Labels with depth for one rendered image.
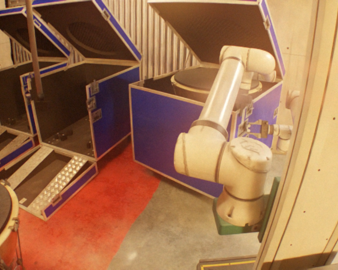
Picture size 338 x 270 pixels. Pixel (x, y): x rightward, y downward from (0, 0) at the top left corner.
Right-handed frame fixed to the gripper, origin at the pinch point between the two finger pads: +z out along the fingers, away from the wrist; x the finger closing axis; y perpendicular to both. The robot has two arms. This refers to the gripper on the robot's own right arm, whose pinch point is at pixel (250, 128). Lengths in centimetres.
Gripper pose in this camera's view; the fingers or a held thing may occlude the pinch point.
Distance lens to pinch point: 203.0
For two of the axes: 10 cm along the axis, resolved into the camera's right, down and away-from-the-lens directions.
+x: -0.6, 10.0, 0.3
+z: -9.9, -0.6, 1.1
